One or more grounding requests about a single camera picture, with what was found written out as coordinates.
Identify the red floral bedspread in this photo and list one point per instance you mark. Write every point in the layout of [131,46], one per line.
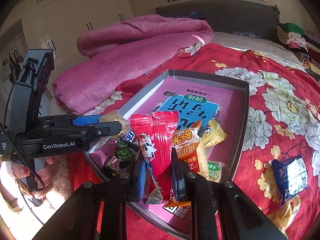
[283,120]

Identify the grey tray with pink book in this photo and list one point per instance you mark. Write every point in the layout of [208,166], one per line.
[195,97]

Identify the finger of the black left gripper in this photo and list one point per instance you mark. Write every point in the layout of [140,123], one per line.
[102,132]

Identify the round green label cake packet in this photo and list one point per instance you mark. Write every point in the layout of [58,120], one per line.
[215,169]

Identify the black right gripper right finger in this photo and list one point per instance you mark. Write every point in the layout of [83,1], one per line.
[219,209]

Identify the dark grey headboard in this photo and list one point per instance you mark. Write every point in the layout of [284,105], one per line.
[228,16]

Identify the pile of folded clothes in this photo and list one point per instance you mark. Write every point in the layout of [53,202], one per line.
[303,44]

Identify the clear bag nut cookie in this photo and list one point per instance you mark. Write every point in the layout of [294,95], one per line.
[116,116]

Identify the blue snack packet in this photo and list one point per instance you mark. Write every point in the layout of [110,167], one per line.
[291,177]

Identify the pink quilt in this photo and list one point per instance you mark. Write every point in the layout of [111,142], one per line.
[124,51]

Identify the green label pastry packet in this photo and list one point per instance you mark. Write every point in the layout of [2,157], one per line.
[284,216]

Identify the yellow rice cracker packet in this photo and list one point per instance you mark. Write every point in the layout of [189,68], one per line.
[192,148]

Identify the green pea snack packet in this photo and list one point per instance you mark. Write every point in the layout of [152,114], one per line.
[125,153]

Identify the left hand red nails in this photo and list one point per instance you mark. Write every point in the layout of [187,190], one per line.
[12,170]

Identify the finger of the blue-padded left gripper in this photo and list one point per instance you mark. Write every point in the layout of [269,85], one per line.
[86,120]

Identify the red candy packet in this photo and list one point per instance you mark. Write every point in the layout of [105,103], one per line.
[154,133]

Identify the Snickers bar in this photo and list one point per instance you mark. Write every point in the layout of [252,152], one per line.
[130,137]

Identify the white wardrobe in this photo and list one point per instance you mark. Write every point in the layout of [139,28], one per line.
[57,25]

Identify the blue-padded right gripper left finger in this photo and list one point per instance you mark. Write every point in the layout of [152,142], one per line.
[97,211]

